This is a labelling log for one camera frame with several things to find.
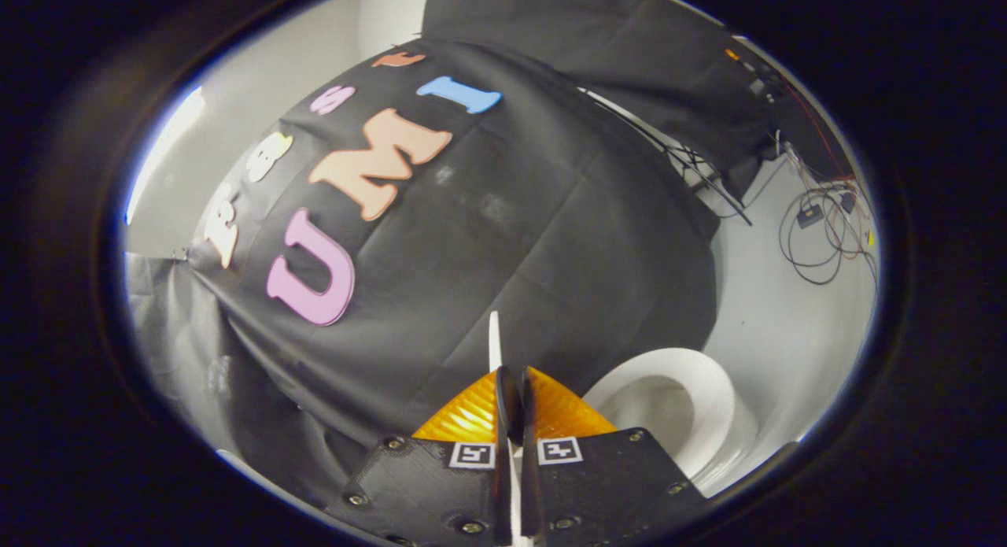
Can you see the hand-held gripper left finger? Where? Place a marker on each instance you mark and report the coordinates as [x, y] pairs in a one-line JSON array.
[[440, 484]]

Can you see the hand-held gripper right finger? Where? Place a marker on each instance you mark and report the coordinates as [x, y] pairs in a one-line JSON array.
[[598, 484]]

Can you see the white toilet lid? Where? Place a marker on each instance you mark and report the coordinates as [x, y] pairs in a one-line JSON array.
[[494, 342]]

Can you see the white toilet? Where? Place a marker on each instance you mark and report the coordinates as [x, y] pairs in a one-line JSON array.
[[708, 397]]

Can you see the black backdrop cloth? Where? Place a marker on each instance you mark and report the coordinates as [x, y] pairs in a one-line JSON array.
[[511, 240]]

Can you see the small black box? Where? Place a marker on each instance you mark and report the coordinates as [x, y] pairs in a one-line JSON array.
[[809, 215]]

